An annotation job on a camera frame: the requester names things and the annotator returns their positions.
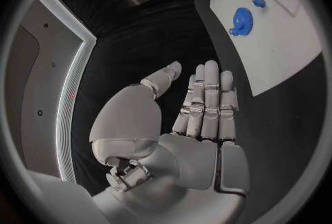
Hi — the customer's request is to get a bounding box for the white task board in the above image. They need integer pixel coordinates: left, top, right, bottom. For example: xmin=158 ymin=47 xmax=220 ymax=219
xmin=204 ymin=0 xmax=325 ymax=97

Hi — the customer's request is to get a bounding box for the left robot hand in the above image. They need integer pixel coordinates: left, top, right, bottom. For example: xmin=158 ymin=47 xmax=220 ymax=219
xmin=89 ymin=60 xmax=251 ymax=224

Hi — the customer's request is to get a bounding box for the blue gear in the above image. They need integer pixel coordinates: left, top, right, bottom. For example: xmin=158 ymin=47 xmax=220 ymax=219
xmin=228 ymin=7 xmax=254 ymax=37

